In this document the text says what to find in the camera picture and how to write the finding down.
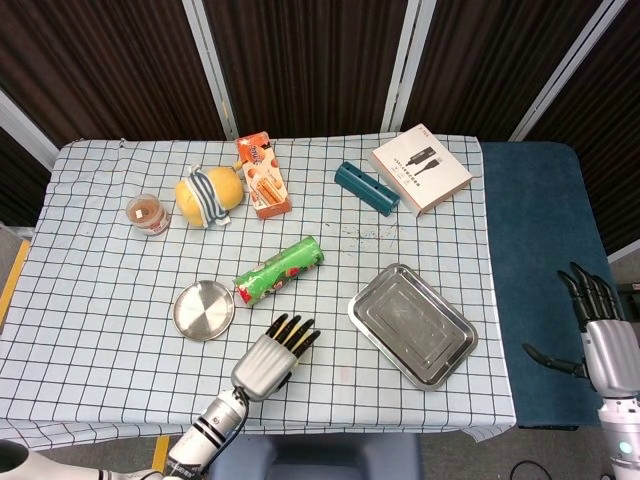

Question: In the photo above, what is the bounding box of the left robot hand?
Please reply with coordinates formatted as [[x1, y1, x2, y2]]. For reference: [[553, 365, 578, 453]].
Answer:
[[229, 313, 322, 402]]

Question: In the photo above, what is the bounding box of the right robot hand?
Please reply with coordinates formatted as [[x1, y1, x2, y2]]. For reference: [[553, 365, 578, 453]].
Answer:
[[522, 262, 640, 400]]

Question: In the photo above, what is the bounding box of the green chips can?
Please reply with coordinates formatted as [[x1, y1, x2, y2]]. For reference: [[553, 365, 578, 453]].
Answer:
[[232, 234, 326, 308]]

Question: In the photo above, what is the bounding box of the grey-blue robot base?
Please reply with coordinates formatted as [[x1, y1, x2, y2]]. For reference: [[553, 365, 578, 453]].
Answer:
[[207, 432, 424, 480]]

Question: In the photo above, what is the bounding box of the black box beside table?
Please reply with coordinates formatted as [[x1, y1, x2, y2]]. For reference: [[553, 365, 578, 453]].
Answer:
[[614, 282, 640, 314]]

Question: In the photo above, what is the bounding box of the round metal plate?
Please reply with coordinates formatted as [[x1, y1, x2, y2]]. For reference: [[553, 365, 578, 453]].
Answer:
[[172, 279, 236, 343]]

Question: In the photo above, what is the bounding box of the white checkered tablecloth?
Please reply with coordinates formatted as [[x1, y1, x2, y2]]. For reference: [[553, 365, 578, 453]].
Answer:
[[0, 133, 518, 451]]

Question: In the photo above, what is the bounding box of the rectangular metal tray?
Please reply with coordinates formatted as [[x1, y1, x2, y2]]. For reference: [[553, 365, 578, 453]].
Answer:
[[347, 263, 480, 392]]

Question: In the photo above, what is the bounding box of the yellow plush toy striped cloth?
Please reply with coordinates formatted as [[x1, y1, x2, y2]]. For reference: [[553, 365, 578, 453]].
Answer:
[[174, 163, 247, 230]]

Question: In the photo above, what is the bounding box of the orange biscuit box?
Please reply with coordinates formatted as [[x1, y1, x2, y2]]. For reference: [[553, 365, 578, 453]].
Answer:
[[235, 130, 294, 221]]

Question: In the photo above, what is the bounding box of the clear plastic cup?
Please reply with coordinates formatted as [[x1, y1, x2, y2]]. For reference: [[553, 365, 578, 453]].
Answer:
[[125, 193, 172, 238]]

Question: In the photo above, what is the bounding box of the teal rectangular case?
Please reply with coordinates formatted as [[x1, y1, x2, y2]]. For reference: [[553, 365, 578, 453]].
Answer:
[[334, 160, 401, 217]]

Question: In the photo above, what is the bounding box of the dark folding screen panel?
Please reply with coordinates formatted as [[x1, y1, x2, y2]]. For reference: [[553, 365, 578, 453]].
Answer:
[[389, 0, 626, 144], [0, 0, 239, 151], [199, 0, 421, 141], [509, 0, 640, 264]]

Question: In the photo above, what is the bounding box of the black floor cable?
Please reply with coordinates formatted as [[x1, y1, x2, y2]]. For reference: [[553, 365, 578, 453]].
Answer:
[[509, 458, 551, 480]]

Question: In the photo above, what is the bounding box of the white cable product box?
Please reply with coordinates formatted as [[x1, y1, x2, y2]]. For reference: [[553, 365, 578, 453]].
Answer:
[[369, 123, 475, 218]]

